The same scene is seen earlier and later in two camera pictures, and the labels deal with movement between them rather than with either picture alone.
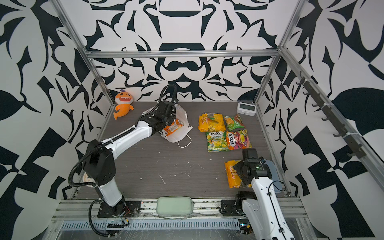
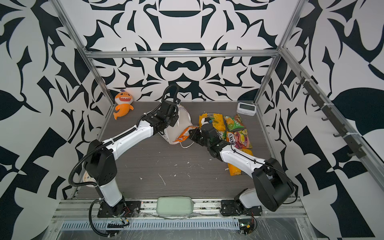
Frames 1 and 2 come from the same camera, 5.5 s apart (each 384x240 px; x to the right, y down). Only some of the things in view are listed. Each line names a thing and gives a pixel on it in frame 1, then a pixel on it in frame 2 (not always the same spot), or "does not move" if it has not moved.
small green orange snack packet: (235, 123) does not move
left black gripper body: (169, 120) does not move
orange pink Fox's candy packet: (238, 140) does not move
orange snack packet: (173, 127) to (184, 134)
